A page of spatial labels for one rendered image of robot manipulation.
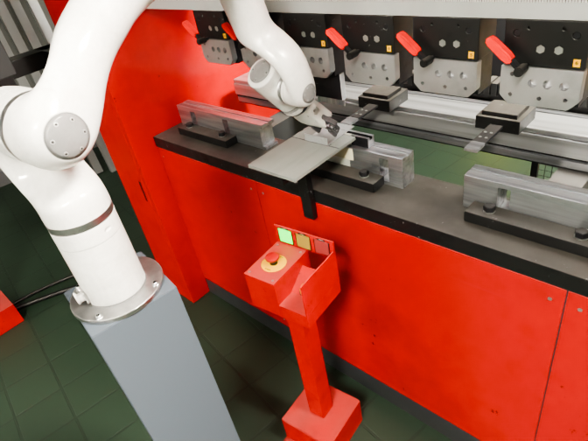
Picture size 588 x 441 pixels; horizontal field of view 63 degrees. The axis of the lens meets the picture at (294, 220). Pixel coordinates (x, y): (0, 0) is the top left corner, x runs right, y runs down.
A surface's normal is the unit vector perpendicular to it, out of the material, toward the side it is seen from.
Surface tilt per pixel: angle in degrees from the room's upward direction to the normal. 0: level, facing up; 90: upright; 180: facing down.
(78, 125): 81
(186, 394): 90
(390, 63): 90
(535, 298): 90
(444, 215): 0
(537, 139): 90
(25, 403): 0
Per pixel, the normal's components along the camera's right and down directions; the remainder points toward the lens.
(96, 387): -0.16, -0.81
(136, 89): 0.73, 0.29
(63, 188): 0.03, -0.54
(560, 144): -0.67, 0.52
